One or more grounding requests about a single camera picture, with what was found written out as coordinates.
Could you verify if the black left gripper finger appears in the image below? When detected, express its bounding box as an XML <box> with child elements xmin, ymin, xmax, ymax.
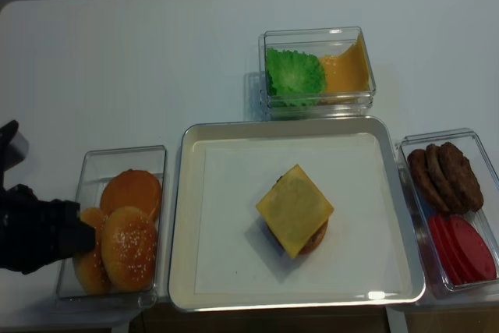
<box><xmin>58</xmin><ymin>218</ymin><xmax>96</xmax><ymax>259</ymax></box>

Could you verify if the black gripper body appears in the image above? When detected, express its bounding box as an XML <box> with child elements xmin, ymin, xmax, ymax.
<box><xmin>1</xmin><ymin>184</ymin><xmax>80</xmax><ymax>275</ymax></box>

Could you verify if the sesame bun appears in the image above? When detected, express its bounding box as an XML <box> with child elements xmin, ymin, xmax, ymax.
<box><xmin>73</xmin><ymin>207</ymin><xmax>111</xmax><ymax>295</ymax></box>
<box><xmin>101</xmin><ymin>207</ymin><xmax>157</xmax><ymax>292</ymax></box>

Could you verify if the green lettuce leaf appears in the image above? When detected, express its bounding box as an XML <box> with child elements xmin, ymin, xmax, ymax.
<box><xmin>266</xmin><ymin>48</ymin><xmax>327</xmax><ymax>108</ymax></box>

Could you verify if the clear plastic lettuce cheese container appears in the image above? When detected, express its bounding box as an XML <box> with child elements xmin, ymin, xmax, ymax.
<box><xmin>258</xmin><ymin>27</ymin><xmax>377</xmax><ymax>119</ymax></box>

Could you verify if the clear plastic bun container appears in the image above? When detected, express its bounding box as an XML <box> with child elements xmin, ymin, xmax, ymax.
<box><xmin>56</xmin><ymin>146</ymin><xmax>168</xmax><ymax>309</ymax></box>

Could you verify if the plain orange bun bottom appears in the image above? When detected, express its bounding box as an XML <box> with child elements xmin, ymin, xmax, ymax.
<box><xmin>100</xmin><ymin>169</ymin><xmax>162</xmax><ymax>221</ymax></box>

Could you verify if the white parchment paper sheet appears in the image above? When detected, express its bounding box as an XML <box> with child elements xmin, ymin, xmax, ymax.
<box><xmin>195</xmin><ymin>134</ymin><xmax>405</xmax><ymax>296</ymax></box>

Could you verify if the yellow cheese slice on burger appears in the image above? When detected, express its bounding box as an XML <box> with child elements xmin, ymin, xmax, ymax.
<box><xmin>255</xmin><ymin>163</ymin><xmax>335</xmax><ymax>260</ymax></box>

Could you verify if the white metal baking tray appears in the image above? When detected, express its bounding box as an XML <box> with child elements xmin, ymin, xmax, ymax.
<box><xmin>168</xmin><ymin>116</ymin><xmax>426</xmax><ymax>311</ymax></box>

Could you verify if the brown bottom bun on tray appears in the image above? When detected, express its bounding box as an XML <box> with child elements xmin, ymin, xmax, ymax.
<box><xmin>264</xmin><ymin>217</ymin><xmax>329</xmax><ymax>255</ymax></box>

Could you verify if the orange cheese slice in container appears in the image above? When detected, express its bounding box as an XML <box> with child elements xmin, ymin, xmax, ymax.
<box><xmin>319</xmin><ymin>34</ymin><xmax>370</xmax><ymax>94</ymax></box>

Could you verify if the brown meat patty left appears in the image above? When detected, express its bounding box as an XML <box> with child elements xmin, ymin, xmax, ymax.
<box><xmin>407</xmin><ymin>149</ymin><xmax>450</xmax><ymax>215</ymax></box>

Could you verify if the brown meat patty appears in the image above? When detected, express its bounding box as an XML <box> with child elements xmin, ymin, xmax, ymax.
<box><xmin>426</xmin><ymin>143</ymin><xmax>467</xmax><ymax>214</ymax></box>
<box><xmin>438</xmin><ymin>142</ymin><xmax>484</xmax><ymax>212</ymax></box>
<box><xmin>407</xmin><ymin>149</ymin><xmax>450</xmax><ymax>215</ymax></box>

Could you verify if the red tomato slice back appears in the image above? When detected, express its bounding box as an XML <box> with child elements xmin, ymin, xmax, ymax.
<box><xmin>428</xmin><ymin>215</ymin><xmax>462</xmax><ymax>285</ymax></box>

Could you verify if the red tomato slice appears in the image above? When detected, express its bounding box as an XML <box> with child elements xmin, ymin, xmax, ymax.
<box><xmin>428</xmin><ymin>215</ymin><xmax>462</xmax><ymax>285</ymax></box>
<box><xmin>447</xmin><ymin>216</ymin><xmax>497</xmax><ymax>283</ymax></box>

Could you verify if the brown meat patty middle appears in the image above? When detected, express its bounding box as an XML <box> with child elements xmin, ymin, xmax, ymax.
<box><xmin>426</xmin><ymin>143</ymin><xmax>467</xmax><ymax>214</ymax></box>

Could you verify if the clear plastic patty tomato container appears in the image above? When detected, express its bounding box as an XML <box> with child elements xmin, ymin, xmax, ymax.
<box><xmin>395</xmin><ymin>128</ymin><xmax>498</xmax><ymax>306</ymax></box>

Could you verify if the brown meat patty right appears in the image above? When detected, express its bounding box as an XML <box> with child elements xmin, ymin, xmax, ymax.
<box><xmin>438</xmin><ymin>142</ymin><xmax>484</xmax><ymax>212</ymax></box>

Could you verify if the red tomato slice front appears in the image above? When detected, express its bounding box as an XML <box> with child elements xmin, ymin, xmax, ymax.
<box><xmin>447</xmin><ymin>216</ymin><xmax>497</xmax><ymax>283</ymax></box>

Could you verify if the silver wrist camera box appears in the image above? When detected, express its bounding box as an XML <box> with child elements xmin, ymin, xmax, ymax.
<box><xmin>1</xmin><ymin>120</ymin><xmax>29</xmax><ymax>172</ymax></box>

